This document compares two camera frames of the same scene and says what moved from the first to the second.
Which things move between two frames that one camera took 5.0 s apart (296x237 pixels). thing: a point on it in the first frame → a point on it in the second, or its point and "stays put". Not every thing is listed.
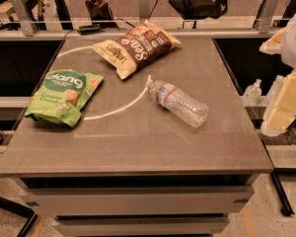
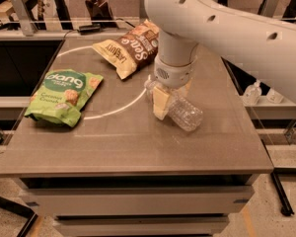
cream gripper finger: x=288 y=103 → x=161 y=101
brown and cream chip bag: x=129 y=50 stays put
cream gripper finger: x=273 y=44 → x=184 y=90
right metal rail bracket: x=268 y=11 stays put
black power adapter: x=94 y=29 stays put
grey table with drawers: x=129 y=167 stays put
